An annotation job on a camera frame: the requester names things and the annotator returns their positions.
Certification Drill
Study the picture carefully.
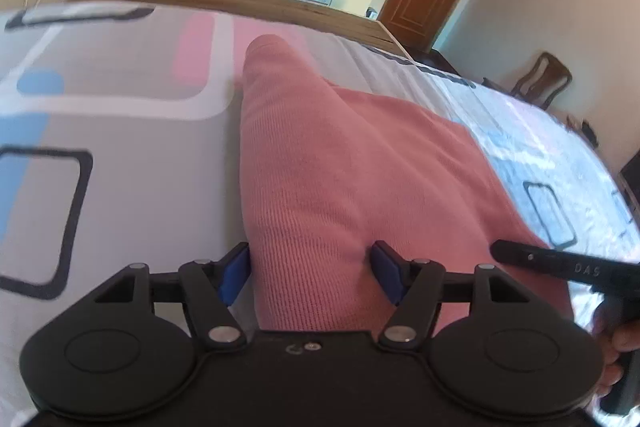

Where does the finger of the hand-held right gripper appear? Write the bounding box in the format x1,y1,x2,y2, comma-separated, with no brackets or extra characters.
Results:
491,239,568,279

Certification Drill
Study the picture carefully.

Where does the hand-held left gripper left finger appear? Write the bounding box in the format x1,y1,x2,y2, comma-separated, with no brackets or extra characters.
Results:
92,241,252,351

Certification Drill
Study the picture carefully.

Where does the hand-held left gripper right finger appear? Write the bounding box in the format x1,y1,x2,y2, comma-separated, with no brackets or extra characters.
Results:
369,239,534,351

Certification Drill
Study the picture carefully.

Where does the pink knit sweater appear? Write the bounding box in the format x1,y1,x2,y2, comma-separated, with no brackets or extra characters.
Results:
238,34,577,339

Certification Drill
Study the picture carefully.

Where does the person's right hand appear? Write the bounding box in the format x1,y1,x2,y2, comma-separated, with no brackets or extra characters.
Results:
592,301,640,402

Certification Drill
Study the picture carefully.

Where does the dark flat panel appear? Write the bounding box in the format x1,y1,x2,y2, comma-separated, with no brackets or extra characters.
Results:
617,154,640,214

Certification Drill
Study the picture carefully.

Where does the brown wooden chair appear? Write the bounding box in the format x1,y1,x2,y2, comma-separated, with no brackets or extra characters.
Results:
481,51,574,112

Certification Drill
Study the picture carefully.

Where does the printed pastel bed sheet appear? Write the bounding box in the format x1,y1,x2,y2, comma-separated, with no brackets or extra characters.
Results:
0,1,633,427

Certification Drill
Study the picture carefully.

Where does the wooden bed frame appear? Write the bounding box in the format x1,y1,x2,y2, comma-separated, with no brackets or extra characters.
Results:
69,0,417,64

